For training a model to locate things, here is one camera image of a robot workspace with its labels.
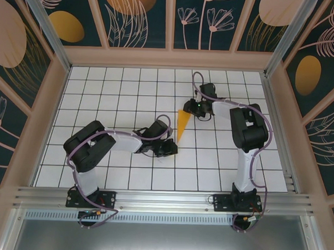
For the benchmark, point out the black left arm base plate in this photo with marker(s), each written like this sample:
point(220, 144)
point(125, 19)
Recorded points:
point(108, 198)

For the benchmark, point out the pink enclosure frame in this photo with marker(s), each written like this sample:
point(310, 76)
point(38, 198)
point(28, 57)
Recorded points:
point(164, 57)

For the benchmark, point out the dark panel small orange oval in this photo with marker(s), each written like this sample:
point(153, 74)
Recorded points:
point(66, 26)

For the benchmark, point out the dark panel beige oval leaves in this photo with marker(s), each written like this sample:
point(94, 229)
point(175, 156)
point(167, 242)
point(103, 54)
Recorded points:
point(271, 13)

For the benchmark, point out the dark panel pink flower outline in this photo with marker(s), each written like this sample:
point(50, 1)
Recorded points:
point(2, 140)

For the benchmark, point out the orange cloth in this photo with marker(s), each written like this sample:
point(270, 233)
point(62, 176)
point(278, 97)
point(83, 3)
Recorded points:
point(181, 123)

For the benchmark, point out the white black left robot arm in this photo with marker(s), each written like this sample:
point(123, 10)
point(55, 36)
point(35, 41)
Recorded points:
point(85, 149)

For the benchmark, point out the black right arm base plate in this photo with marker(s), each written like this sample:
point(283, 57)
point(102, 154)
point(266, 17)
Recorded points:
point(222, 202)

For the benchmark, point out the aluminium mounting rail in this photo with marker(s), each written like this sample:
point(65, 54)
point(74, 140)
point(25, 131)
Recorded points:
point(163, 198)

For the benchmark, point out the dark panel orange circle leaves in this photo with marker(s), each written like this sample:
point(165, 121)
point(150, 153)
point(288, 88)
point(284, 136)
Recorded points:
point(127, 7)

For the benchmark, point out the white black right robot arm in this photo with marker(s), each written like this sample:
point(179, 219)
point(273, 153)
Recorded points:
point(250, 128)

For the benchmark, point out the dark panel beige oval gold lines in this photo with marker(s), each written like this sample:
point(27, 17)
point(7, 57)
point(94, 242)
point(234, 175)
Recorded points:
point(10, 40)

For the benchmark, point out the dark panel orange oval feather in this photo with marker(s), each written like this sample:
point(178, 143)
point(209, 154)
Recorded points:
point(307, 75)

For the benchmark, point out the aluminium side rail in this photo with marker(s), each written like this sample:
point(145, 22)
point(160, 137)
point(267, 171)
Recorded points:
point(277, 129)

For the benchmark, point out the grey metal floor panel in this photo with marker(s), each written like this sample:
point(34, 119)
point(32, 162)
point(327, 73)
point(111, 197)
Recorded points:
point(162, 241)

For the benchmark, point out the aluminium corner post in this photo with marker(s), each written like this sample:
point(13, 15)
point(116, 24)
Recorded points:
point(284, 38)
point(49, 36)

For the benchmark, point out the dark panel pink flowers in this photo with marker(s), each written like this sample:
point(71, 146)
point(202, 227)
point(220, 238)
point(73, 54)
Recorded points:
point(204, 35)

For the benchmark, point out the dark panel pink leaf outlines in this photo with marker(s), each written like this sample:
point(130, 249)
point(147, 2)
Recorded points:
point(327, 143)

